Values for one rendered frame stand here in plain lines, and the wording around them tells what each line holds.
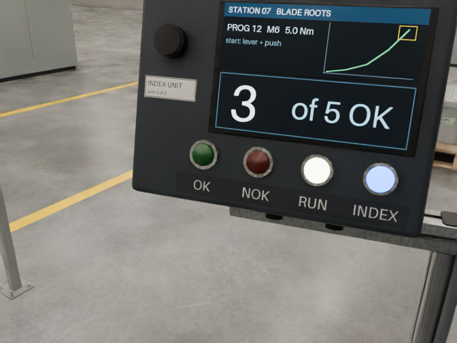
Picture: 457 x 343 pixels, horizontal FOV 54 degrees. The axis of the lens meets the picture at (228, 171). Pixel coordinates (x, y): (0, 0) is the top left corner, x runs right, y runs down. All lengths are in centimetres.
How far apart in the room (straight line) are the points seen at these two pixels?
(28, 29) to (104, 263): 462
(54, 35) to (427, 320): 640
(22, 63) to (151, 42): 604
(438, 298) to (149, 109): 33
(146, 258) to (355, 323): 100
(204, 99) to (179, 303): 162
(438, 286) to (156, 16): 37
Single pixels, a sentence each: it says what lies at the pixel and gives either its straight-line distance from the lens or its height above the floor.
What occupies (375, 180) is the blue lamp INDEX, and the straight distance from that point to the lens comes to 37.
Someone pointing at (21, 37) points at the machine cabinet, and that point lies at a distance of 642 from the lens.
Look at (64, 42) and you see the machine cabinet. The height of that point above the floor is 39.
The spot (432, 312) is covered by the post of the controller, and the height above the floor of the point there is 96.
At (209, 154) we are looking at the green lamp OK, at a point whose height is 112.
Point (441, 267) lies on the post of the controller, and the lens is 48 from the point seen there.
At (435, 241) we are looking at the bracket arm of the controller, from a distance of 47.
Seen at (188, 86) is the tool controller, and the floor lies 117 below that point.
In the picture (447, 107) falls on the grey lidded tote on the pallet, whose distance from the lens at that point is 360.
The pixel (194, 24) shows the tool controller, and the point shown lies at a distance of 41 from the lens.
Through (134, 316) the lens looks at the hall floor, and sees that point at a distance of 193.
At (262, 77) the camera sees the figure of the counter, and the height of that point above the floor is 119.
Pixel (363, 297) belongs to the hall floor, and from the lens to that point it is 209.
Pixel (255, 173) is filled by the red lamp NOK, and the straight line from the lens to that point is 38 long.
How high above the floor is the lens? 126
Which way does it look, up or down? 24 degrees down
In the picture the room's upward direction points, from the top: 1 degrees clockwise
